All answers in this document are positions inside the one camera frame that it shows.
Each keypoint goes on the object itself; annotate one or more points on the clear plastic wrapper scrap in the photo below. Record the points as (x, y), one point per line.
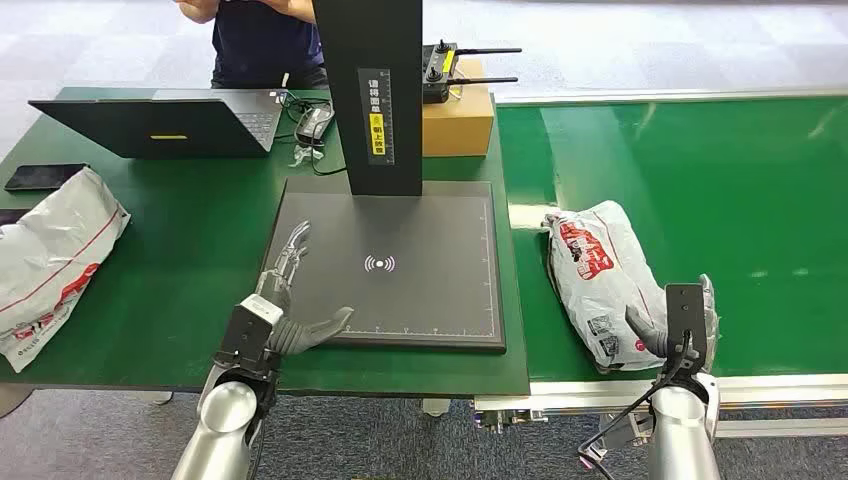
(306, 156)

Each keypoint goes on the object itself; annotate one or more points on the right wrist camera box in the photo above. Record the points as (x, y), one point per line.
(686, 311)

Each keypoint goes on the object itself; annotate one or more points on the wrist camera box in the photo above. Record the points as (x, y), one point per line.
(686, 311)
(248, 331)

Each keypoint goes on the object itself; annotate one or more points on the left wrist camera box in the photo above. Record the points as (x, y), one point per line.
(248, 331)

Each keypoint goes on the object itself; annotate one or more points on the brown cardboard box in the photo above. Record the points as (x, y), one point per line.
(457, 126)

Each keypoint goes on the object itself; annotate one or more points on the black weighing scanner device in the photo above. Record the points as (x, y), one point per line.
(411, 265)

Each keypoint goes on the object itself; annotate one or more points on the black smartphone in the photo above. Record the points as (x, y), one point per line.
(43, 177)

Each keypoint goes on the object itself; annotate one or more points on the white table foot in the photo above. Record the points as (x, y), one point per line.
(161, 397)
(435, 407)

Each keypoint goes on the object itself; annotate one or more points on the green conveyor belt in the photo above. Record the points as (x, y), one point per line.
(696, 232)

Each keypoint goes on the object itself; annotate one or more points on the white red-printed plastic package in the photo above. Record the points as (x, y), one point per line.
(596, 278)

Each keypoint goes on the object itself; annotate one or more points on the black remote controller with antennas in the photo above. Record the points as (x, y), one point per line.
(437, 76)

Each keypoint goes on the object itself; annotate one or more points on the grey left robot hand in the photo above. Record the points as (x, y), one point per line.
(295, 334)

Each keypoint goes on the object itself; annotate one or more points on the grey power adapter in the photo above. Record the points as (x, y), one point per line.
(314, 124)

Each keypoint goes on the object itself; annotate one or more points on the dark flat object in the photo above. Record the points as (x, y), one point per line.
(12, 217)

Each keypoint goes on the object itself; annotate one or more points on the person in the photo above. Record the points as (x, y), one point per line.
(265, 46)

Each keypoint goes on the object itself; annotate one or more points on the dark open laptop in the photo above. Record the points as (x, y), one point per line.
(146, 126)

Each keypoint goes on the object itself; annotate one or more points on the white red-striped plastic package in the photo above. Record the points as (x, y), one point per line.
(46, 265)

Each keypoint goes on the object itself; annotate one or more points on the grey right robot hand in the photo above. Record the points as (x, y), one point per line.
(649, 334)

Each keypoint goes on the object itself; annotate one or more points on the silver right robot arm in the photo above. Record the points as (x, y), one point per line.
(682, 430)

